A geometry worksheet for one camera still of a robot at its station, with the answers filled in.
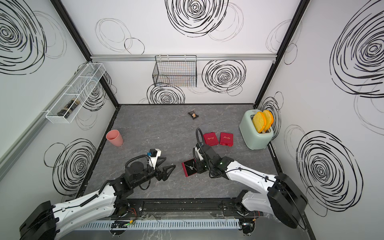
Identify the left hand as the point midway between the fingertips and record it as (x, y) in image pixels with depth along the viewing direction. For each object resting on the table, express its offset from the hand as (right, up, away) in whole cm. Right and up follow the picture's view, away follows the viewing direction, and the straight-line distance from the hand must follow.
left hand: (169, 163), depth 77 cm
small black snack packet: (+12, +26, +35) cm, 45 cm away
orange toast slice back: (+55, +23, +6) cm, 60 cm away
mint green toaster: (+49, +10, +12) cm, 51 cm away
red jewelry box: (+9, -5, +3) cm, 11 cm away
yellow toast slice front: (+50, +21, +8) cm, 55 cm away
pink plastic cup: (-35, +12, +12) cm, 39 cm away
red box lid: (+23, +10, +19) cm, 32 cm away
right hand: (+14, -3, +6) cm, 15 cm away
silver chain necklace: (+11, -4, +4) cm, 13 cm away
